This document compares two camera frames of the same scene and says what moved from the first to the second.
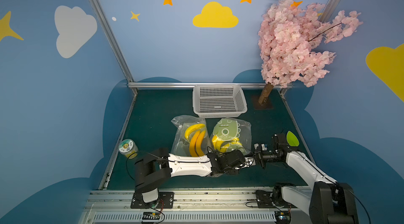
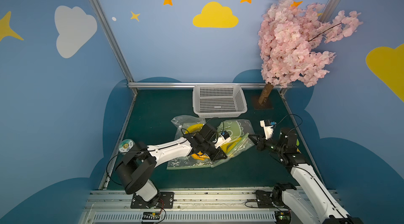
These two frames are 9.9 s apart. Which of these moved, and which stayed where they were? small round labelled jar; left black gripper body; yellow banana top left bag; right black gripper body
Moved: left black gripper body; right black gripper body
Stayed: small round labelled jar; yellow banana top left bag
